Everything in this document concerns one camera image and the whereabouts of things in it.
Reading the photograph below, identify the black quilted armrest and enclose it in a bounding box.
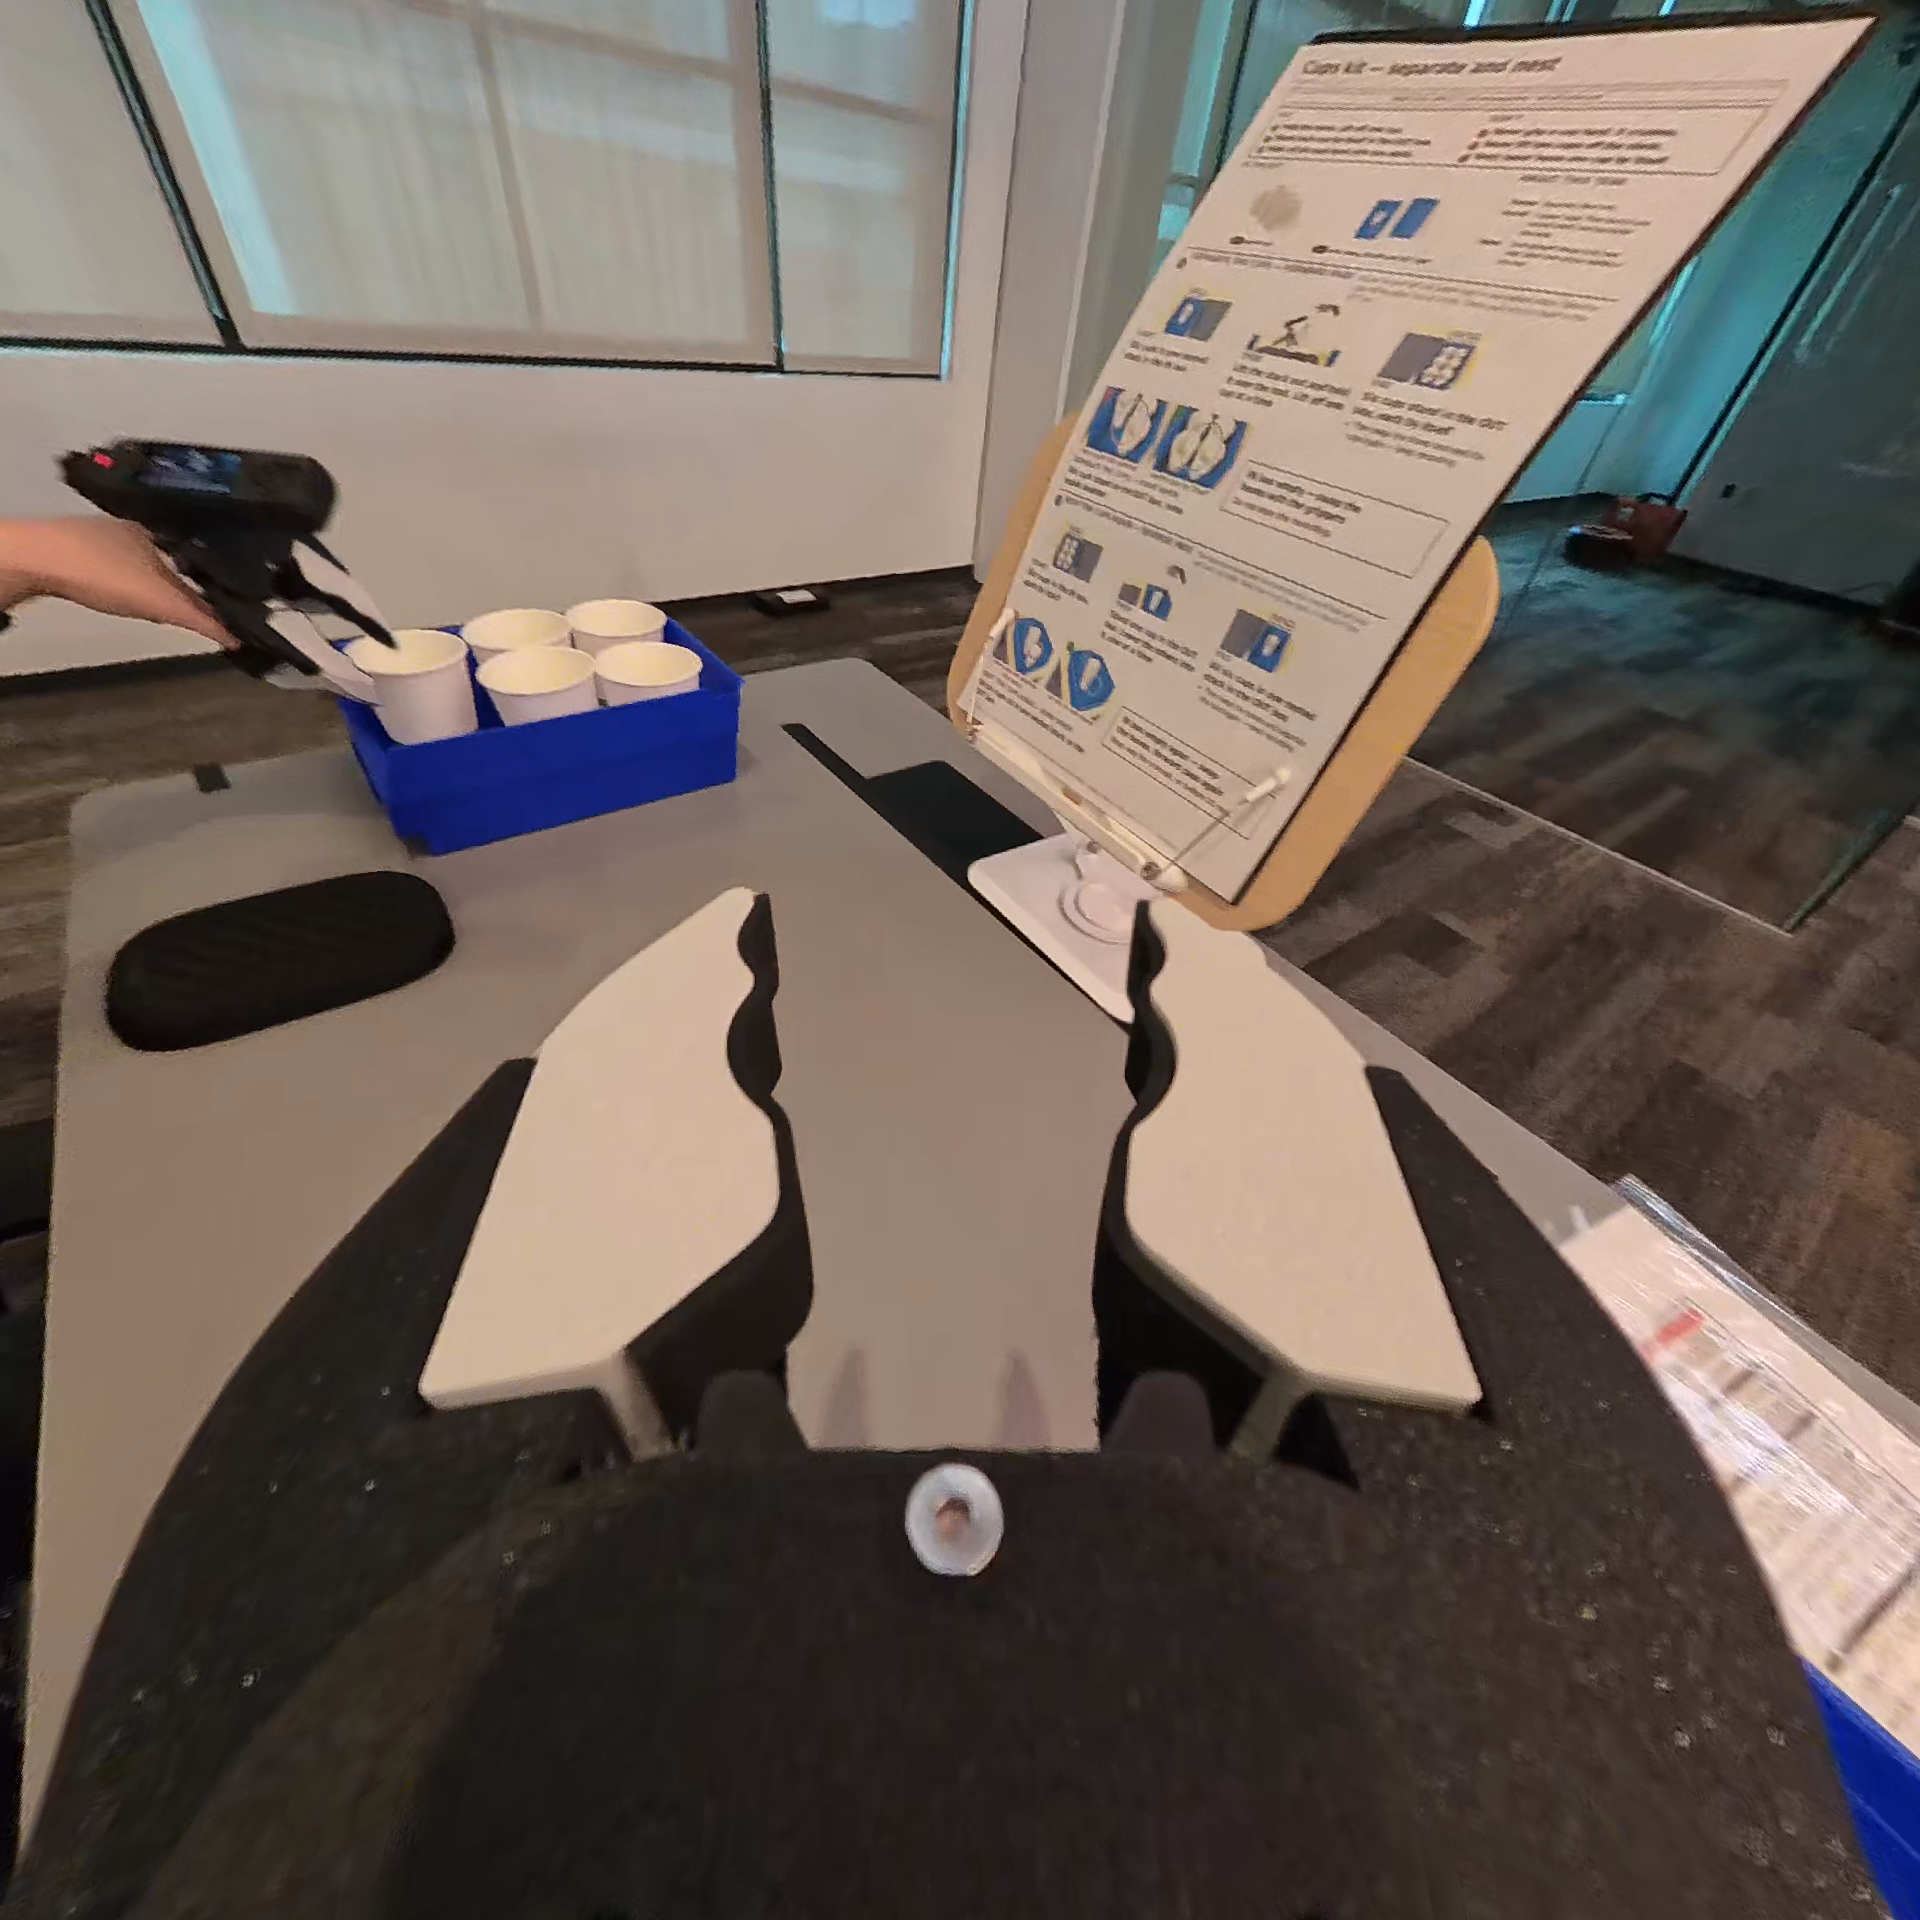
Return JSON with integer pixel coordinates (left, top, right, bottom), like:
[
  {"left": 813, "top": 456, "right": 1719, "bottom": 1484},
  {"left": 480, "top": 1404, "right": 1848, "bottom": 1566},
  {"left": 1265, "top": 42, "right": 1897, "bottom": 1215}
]
[{"left": 102, "top": 871, "right": 456, "bottom": 1055}]

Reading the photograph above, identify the narrow blue plastic bin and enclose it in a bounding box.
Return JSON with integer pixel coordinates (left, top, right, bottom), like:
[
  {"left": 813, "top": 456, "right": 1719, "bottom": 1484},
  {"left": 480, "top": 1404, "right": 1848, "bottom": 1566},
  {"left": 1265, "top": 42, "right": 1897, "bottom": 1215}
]
[{"left": 335, "top": 615, "right": 745, "bottom": 858}]

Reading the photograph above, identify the wooden instruction clipboard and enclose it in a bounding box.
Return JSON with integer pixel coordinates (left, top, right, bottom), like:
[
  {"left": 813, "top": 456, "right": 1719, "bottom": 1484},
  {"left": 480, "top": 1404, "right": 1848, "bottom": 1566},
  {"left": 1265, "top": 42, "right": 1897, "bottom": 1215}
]
[{"left": 946, "top": 11, "right": 1886, "bottom": 935}]

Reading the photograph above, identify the white clipboard stand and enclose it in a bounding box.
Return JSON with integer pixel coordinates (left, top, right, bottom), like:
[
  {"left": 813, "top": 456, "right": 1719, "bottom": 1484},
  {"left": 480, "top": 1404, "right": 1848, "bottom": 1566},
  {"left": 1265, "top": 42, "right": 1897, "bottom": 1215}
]
[{"left": 967, "top": 837, "right": 1204, "bottom": 1029}]

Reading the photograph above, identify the person's left hand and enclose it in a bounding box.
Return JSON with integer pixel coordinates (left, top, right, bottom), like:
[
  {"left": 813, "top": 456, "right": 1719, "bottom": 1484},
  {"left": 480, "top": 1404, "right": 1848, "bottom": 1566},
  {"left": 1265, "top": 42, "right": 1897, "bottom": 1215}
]
[{"left": 0, "top": 515, "right": 242, "bottom": 654}]

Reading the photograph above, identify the large blue plastic bin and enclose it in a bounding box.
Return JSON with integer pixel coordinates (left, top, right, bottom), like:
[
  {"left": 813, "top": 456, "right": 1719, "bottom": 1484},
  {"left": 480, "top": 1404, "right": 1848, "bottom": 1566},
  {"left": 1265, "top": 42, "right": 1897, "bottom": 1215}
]
[{"left": 1805, "top": 1662, "right": 1920, "bottom": 1910}]

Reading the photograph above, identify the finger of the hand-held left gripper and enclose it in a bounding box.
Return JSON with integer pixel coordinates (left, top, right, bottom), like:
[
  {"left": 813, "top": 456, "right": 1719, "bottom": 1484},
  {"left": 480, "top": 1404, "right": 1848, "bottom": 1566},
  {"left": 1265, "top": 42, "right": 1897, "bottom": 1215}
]
[
  {"left": 274, "top": 540, "right": 399, "bottom": 654},
  {"left": 261, "top": 615, "right": 384, "bottom": 706}
]

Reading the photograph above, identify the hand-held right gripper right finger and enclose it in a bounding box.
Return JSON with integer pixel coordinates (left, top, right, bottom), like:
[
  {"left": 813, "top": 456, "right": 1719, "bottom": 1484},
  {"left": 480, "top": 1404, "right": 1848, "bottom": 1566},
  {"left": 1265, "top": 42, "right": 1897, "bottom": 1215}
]
[{"left": 1087, "top": 896, "right": 1489, "bottom": 1460}]

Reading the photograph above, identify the laminated paper sheet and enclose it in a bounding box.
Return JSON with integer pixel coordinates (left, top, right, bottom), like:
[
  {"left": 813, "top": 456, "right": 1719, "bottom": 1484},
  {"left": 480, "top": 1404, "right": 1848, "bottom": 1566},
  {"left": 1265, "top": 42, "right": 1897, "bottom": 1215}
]
[{"left": 1559, "top": 1174, "right": 1920, "bottom": 1754}]

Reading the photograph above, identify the large window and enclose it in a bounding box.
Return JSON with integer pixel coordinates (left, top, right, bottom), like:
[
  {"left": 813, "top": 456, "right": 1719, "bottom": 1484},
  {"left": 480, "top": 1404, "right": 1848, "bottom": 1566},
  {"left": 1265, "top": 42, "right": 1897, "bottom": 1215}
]
[{"left": 0, "top": 0, "right": 980, "bottom": 379}]

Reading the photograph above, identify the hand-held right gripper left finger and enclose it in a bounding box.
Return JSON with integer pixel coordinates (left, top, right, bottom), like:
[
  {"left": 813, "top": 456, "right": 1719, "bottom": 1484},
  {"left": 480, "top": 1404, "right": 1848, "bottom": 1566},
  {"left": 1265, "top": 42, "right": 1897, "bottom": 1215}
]
[{"left": 416, "top": 884, "right": 821, "bottom": 1453}]

